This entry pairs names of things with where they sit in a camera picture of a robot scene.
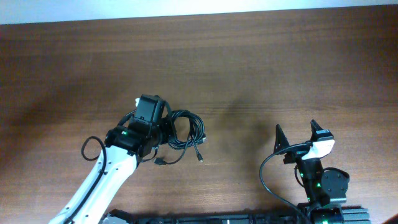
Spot left camera cable black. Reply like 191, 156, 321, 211
63, 136, 108, 224

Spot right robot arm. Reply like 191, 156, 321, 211
274, 119, 349, 223

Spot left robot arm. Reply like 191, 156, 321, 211
50, 95, 176, 223

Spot camera cable black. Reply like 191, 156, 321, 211
63, 136, 108, 224
259, 142, 312, 224

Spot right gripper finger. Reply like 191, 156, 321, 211
310, 119, 323, 140
274, 124, 290, 153

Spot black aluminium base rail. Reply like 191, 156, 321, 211
99, 207, 371, 224

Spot thick black HDMI cable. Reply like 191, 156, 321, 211
154, 109, 207, 166

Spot right camera cable black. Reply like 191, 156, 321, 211
259, 142, 312, 224

